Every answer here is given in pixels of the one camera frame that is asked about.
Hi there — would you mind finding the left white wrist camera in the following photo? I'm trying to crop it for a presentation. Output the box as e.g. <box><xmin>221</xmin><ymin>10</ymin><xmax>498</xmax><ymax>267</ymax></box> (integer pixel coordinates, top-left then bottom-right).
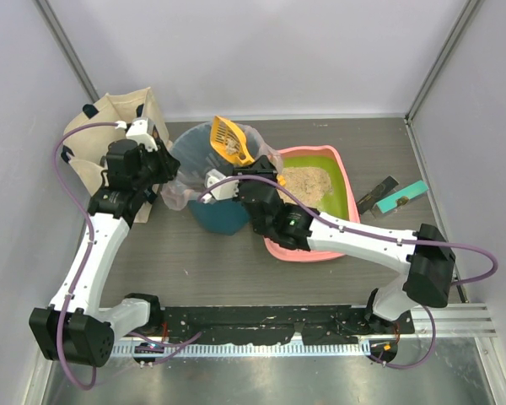
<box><xmin>126</xmin><ymin>117</ymin><xmax>159</xmax><ymax>152</ymax></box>

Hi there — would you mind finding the aluminium frame rail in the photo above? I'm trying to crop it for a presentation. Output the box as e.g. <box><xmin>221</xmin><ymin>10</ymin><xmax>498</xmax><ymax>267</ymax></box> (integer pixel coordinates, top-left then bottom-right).
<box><xmin>35</xmin><ymin>301</ymin><xmax>499</xmax><ymax>343</ymax></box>

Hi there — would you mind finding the black metal base plate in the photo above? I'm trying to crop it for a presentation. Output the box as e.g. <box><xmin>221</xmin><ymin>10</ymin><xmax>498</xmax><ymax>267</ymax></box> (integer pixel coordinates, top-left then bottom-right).
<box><xmin>126</xmin><ymin>303</ymin><xmax>415</xmax><ymax>347</ymax></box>

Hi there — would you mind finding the white slotted cable duct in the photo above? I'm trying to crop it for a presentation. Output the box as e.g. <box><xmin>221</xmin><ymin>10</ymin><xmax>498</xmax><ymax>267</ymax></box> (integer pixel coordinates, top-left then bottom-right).
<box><xmin>110</xmin><ymin>339</ymin><xmax>370</xmax><ymax>359</ymax></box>

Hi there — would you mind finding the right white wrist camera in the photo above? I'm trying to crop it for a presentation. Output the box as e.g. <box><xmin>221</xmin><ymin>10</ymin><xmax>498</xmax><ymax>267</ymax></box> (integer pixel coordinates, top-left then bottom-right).
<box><xmin>199</xmin><ymin>169</ymin><xmax>238</xmax><ymax>204</ymax></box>

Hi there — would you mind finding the teal handled scraper tool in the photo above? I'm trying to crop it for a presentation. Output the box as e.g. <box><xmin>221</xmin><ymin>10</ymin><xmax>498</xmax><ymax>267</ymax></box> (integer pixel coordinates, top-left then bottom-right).
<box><xmin>356</xmin><ymin>175</ymin><xmax>429</xmax><ymax>218</ymax></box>

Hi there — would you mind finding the pink litter box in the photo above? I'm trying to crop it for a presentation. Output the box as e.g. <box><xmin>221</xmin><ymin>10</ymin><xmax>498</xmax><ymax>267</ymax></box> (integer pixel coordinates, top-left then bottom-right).
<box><xmin>262</xmin><ymin>144</ymin><xmax>361</xmax><ymax>263</ymax></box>

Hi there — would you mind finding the beige canvas tote bag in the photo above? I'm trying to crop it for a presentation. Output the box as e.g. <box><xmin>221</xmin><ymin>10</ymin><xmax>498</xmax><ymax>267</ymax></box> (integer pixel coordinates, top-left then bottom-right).
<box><xmin>59</xmin><ymin>86</ymin><xmax>172</xmax><ymax>224</ymax></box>

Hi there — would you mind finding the translucent plastic bin liner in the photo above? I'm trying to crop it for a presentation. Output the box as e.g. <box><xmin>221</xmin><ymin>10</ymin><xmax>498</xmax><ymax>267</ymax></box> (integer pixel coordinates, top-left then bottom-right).
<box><xmin>161</xmin><ymin>122</ymin><xmax>283</xmax><ymax>211</ymax></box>

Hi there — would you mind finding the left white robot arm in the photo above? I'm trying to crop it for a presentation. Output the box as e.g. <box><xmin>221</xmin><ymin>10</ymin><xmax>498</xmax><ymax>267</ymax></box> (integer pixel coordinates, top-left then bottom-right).
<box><xmin>29</xmin><ymin>139</ymin><xmax>180</xmax><ymax>367</ymax></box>

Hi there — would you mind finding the orange litter scoop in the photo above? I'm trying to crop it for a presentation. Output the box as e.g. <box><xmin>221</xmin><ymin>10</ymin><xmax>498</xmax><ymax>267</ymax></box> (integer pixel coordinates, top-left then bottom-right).
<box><xmin>209</xmin><ymin>115</ymin><xmax>287</xmax><ymax>187</ymax></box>

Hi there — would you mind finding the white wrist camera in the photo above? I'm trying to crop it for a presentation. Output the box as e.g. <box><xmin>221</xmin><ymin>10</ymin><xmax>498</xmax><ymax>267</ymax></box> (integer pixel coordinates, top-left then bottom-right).
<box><xmin>126</xmin><ymin>117</ymin><xmax>159</xmax><ymax>152</ymax></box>
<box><xmin>199</xmin><ymin>169</ymin><xmax>238</xmax><ymax>204</ymax></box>

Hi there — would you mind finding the beige cat litter pile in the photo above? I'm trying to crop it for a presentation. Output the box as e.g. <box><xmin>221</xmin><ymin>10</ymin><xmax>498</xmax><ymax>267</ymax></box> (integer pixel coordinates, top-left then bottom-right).
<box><xmin>283</xmin><ymin>166</ymin><xmax>333</xmax><ymax>209</ymax></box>

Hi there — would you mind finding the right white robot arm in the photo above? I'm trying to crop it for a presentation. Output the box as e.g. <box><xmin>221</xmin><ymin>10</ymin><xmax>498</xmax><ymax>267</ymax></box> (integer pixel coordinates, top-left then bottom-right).
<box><xmin>233</xmin><ymin>156</ymin><xmax>455</xmax><ymax>330</ymax></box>

